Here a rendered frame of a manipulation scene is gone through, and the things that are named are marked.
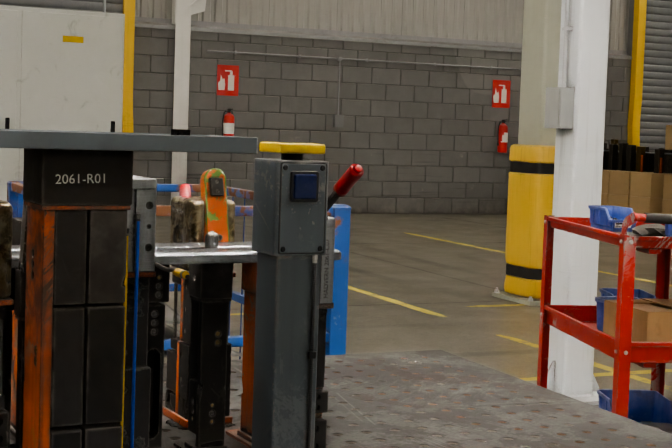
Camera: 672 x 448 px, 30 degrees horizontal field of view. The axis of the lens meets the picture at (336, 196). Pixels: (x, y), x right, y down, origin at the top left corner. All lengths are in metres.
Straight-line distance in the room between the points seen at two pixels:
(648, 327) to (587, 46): 2.11
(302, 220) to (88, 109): 8.25
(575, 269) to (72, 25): 5.22
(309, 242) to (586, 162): 4.15
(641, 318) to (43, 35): 6.65
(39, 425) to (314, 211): 0.39
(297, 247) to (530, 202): 7.26
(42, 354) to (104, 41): 8.41
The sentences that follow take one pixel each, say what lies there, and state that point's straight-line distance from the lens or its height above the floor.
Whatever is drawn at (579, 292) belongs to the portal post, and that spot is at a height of 0.49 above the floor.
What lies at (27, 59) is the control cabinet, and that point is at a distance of 9.58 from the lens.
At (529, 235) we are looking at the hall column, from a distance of 8.69.
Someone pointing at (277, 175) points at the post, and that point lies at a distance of 1.43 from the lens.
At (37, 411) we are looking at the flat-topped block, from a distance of 1.37.
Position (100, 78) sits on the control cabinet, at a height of 1.49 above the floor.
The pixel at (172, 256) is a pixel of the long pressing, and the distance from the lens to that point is 1.68.
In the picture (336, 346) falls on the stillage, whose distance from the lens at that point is 3.73.
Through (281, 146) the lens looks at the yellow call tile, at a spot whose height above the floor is 1.16.
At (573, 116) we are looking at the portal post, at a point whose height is 1.26.
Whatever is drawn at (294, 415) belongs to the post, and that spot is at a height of 0.84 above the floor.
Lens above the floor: 1.18
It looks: 3 degrees down
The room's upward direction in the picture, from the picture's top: 2 degrees clockwise
